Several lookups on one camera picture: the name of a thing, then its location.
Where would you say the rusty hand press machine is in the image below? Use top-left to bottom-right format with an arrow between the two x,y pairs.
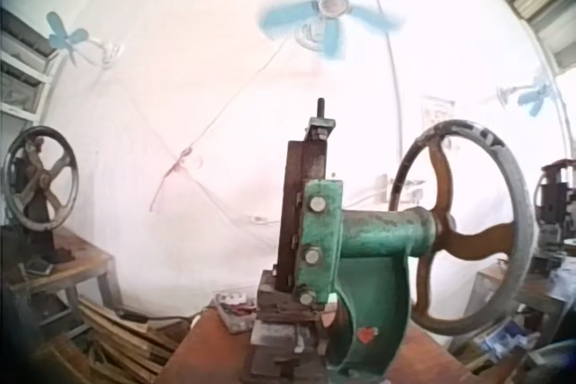
6,125 -> 81,264

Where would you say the green hand press machine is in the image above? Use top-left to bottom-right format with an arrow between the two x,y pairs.
239,97 -> 438,384

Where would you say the white metal shelf rack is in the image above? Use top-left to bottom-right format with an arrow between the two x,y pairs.
0,8 -> 62,124

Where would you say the grey press flywheel with spokes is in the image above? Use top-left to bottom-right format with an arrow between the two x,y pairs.
389,119 -> 539,336

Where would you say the grey metal conduit pipe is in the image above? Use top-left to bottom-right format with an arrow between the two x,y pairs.
366,0 -> 405,161

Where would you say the grey electric cable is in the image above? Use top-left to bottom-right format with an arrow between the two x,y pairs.
148,37 -> 289,226

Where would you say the heap of wooden strips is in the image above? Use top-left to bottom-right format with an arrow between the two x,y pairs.
44,296 -> 193,384

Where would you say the paper wall poster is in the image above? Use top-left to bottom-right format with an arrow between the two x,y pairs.
420,94 -> 461,154

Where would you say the dark press machine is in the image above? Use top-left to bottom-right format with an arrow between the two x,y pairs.
533,157 -> 576,246

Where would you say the blue wall fan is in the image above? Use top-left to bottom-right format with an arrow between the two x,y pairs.
46,11 -> 123,68
496,72 -> 557,119
256,0 -> 406,61

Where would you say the wooden work table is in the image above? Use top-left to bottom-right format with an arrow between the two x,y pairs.
8,225 -> 123,326

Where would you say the cluttered work table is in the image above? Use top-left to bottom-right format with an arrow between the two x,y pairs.
449,239 -> 576,384

